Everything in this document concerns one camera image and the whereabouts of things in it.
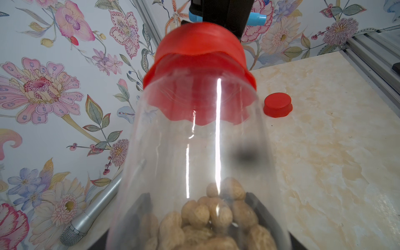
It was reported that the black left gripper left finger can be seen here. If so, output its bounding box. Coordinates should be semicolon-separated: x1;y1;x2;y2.
88;231;109;250

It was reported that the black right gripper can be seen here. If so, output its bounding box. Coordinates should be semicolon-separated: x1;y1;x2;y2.
189;0;254;40

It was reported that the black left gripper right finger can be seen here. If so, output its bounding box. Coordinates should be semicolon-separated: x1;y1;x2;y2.
289;233;308;250

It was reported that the peanut jar red lid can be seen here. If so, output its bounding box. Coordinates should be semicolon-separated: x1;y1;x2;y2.
106;22;292;250

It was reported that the silver microphone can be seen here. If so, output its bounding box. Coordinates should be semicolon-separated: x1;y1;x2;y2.
60;172;123;246

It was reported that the aluminium corner post right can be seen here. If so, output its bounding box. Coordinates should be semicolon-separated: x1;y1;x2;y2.
131;0;163;47

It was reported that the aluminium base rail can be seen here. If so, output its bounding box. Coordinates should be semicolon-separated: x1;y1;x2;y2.
342;25;400;110

